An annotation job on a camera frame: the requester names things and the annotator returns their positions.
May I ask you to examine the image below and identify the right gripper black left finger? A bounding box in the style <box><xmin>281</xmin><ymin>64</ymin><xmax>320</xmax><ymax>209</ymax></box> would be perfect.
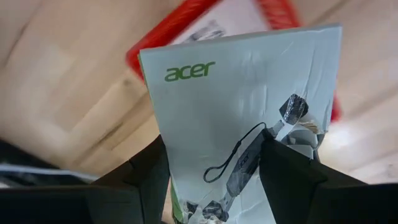
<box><xmin>93</xmin><ymin>135</ymin><xmax>171</xmax><ymax>194</ymax></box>

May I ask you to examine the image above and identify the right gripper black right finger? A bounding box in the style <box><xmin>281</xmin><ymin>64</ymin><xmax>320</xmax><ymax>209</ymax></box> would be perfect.
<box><xmin>259</xmin><ymin>138</ymin><xmax>368</xmax><ymax>200</ymax></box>

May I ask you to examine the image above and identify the red slotted plastic basket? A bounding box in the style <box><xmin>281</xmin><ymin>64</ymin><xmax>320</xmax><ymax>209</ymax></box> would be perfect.
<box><xmin>126</xmin><ymin>0</ymin><xmax>341</xmax><ymax>122</ymax></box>

